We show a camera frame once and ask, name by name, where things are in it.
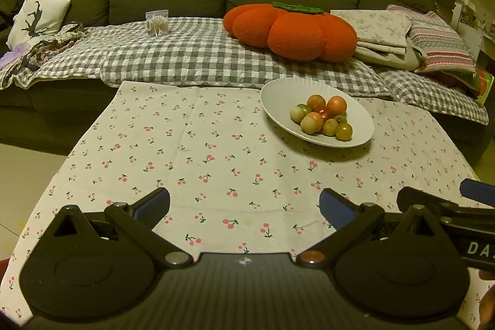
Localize grey checkered blanket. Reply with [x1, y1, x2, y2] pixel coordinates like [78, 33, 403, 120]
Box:
[15, 16, 490, 126]

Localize flower patterned cloth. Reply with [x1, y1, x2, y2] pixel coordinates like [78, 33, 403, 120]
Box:
[0, 22, 90, 89]

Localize dark cloth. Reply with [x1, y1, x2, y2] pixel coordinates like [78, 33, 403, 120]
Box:
[0, 0, 30, 41]

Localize person's right hand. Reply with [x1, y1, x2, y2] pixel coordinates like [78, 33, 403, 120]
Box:
[476, 269, 495, 330]

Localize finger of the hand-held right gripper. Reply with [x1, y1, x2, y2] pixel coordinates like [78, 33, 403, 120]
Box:
[396, 186, 495, 238]
[459, 178, 495, 206]

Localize white cushion with black figure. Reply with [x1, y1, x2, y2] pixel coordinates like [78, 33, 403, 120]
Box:
[7, 0, 72, 51]

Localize white ribbed plate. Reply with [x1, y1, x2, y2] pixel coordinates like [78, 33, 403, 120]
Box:
[260, 78, 375, 148]

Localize folded floral cloth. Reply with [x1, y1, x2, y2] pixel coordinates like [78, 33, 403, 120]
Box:
[329, 9, 423, 71]

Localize cherry print tablecloth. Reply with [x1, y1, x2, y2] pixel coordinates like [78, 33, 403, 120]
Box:
[0, 80, 489, 327]

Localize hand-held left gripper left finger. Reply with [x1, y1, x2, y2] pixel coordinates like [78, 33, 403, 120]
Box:
[49, 188, 194, 269]

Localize pile of small fruits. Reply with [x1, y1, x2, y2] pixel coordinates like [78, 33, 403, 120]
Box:
[290, 94, 354, 142]

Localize green book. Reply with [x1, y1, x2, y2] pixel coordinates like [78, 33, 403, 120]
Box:
[464, 67, 495, 107]

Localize striped patterned blanket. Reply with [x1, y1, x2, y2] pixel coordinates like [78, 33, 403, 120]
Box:
[387, 4, 477, 75]

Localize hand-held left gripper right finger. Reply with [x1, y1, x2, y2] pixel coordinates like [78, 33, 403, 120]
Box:
[296, 188, 450, 266]

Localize purple cloth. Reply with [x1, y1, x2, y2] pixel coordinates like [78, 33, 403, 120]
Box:
[0, 44, 30, 70]

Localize orange knitted pumpkin cushion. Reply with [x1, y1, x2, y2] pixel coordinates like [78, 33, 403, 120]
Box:
[223, 2, 358, 63]

